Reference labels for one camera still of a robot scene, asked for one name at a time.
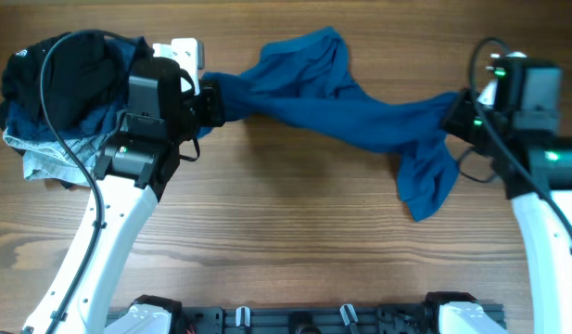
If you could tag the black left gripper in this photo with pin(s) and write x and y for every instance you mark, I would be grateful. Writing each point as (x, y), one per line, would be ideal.
(210, 93)

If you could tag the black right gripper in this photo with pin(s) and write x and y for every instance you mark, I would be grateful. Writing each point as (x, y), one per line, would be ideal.
(463, 101)

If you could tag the blue polo shirt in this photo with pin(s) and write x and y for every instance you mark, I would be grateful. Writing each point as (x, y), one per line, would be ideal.
(306, 82)

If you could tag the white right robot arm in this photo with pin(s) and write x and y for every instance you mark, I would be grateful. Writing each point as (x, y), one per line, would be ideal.
(535, 166)

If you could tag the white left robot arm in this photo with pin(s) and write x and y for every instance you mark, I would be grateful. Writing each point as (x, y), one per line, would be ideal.
(131, 172)

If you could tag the black folded garment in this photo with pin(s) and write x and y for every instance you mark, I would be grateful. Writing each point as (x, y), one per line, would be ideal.
(80, 75)

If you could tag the light grey denim garment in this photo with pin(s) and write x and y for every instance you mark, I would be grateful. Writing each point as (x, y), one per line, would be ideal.
(49, 160)

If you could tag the navy folded garment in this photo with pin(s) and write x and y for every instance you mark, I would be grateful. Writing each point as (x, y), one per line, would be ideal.
(102, 119)

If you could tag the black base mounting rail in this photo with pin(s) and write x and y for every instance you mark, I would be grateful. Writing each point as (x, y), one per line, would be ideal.
(439, 312)

